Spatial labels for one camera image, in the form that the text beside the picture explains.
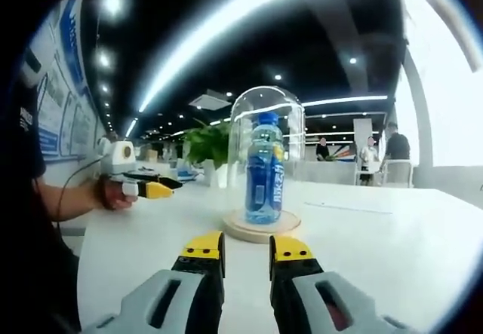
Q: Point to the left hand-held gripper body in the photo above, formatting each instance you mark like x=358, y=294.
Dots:
x=119, y=160

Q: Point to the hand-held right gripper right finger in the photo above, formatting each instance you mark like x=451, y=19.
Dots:
x=290, y=296

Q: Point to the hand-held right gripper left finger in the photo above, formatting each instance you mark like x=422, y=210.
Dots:
x=196, y=296

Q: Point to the blue drink bottle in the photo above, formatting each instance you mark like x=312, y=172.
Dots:
x=264, y=183

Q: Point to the clear glass dome cover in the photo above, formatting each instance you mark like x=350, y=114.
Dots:
x=264, y=104

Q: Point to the blue white packet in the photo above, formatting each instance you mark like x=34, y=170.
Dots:
x=187, y=173

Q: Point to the white plant pot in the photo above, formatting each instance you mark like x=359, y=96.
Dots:
x=215, y=173

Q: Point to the green leafy plant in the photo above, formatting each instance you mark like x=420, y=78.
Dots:
x=207, y=141

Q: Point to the round wooden base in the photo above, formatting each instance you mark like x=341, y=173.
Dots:
x=260, y=234

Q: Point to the ceiling air vent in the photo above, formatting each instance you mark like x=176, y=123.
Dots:
x=209, y=101

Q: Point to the white office counter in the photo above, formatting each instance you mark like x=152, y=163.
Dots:
x=336, y=172

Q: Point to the clear box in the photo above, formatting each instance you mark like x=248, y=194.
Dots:
x=398, y=173

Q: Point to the curved ceiling light strip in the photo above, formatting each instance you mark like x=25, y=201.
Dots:
x=234, y=25

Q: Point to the straight ceiling light strip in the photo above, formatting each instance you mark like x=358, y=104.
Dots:
x=347, y=100

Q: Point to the large bright window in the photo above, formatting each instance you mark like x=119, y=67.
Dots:
x=453, y=123

